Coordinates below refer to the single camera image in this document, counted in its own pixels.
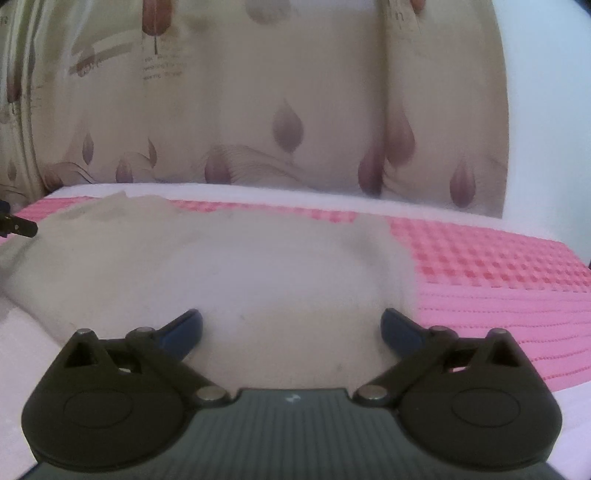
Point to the beige knitted small garment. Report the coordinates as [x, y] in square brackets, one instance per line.
[288, 301]

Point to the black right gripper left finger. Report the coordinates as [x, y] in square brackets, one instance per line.
[118, 402]

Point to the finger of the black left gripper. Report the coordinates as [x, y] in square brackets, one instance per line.
[14, 225]

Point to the pink checkered bed sheet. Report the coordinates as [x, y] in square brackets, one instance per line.
[473, 273]

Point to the beige leaf-patterned curtain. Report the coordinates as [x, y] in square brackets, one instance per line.
[402, 100]

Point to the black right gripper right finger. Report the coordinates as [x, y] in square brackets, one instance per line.
[467, 401]

